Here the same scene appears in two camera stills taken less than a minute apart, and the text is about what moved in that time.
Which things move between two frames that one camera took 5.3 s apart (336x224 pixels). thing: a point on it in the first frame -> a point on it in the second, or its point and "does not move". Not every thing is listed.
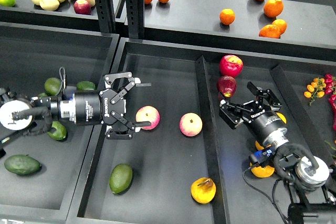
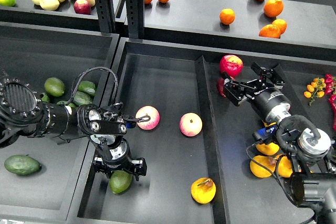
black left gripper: x=93 y=107 -> x=122 y=159
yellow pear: x=203 y=190 does not move
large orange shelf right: x=273 y=7 does not move
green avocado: x=120 y=178 does not move
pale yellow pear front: x=49 y=3 does not move
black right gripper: x=267 y=124 -> x=271 y=104
